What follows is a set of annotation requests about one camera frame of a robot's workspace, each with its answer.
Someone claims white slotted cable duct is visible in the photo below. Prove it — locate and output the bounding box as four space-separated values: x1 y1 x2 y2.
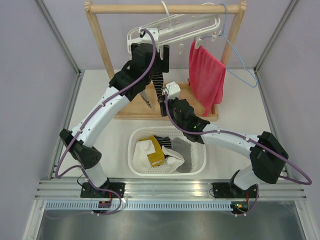
45 200 233 211

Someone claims white perforated plastic basket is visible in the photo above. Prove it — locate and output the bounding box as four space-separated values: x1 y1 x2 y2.
127 126 207 178

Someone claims left aluminium frame post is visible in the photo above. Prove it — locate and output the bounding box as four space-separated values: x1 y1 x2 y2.
34 0 82 76

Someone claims purple cable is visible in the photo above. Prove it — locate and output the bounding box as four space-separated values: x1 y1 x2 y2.
54 28 159 220
164 93 313 186

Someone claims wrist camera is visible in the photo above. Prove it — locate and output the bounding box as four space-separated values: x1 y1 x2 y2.
137 27 160 52
162 81 181 100

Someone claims yellow bear sock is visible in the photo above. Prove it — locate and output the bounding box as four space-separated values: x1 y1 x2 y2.
140 135 165 168

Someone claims pink towel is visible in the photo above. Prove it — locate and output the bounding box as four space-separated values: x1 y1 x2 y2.
188 41 226 117

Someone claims white sock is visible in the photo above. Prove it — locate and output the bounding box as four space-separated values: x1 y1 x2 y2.
162 146 185 174
132 140 156 174

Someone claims right aluminium frame post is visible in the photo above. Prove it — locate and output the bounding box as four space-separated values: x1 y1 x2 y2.
253 0 300 73

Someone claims blue wire hanger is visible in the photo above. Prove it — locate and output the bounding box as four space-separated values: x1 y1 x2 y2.
203 0 258 88

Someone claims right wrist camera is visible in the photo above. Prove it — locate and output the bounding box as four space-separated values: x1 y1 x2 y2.
162 81 181 100

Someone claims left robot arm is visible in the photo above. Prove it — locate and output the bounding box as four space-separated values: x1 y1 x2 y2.
59 43 170 198

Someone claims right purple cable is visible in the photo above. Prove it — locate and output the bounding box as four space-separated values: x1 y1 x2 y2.
164 93 313 186

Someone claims aluminium mounting rail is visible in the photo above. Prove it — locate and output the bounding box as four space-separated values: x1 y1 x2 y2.
34 177 307 201

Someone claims black white-striped sock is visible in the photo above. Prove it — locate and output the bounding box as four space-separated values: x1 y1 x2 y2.
151 72 164 99
154 135 172 149

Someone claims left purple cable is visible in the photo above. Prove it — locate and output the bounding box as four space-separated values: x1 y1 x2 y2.
54 28 159 220

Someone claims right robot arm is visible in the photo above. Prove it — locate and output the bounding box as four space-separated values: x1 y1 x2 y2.
158 95 289 197

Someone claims wooden clothes rack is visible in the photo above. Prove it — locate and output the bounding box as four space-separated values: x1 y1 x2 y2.
83 0 248 121

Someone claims white plastic clip hanger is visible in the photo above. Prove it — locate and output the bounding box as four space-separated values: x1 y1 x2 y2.
126 2 221 55

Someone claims grey striped-cuff sock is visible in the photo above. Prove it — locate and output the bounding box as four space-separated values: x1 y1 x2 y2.
172 137 192 173
139 90 152 109

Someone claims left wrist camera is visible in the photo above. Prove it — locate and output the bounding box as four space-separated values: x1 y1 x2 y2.
137 27 160 52

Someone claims aluminium frame post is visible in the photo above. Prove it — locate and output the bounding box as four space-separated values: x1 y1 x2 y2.
34 0 82 76
253 0 300 73

